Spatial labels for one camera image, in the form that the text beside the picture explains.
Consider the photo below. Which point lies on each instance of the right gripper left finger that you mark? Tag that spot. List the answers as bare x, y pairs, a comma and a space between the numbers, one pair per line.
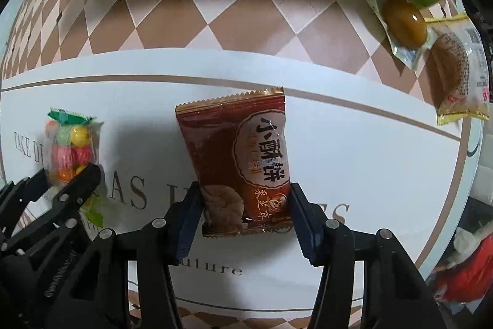
96, 294

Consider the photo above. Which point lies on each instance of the yellow trimmed bread packet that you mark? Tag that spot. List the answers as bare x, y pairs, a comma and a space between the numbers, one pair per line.
462, 65

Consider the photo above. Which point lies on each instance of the packaged braised egg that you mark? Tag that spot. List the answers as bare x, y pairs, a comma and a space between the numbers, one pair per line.
408, 33

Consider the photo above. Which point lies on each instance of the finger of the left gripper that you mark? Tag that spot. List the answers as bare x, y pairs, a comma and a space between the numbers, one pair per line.
16, 197
67, 201

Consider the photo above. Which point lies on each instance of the red brown biscuit bag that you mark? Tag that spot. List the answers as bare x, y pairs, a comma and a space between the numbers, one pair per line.
238, 150

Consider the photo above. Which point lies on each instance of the colorful candy ball bag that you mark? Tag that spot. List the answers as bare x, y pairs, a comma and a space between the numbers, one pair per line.
71, 145

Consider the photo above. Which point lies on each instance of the checkered printed table mat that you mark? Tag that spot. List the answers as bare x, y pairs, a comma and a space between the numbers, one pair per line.
361, 131

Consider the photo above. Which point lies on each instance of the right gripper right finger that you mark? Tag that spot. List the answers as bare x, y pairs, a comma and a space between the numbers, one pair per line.
395, 294

